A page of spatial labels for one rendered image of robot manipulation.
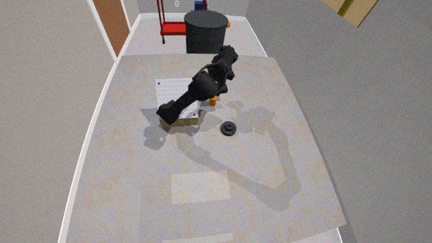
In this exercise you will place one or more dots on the orange knob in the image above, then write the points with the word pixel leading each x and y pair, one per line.
pixel 212 101

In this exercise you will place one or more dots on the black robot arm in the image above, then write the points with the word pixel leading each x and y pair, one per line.
pixel 203 85

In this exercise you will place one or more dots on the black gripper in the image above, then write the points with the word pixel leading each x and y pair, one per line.
pixel 216 75

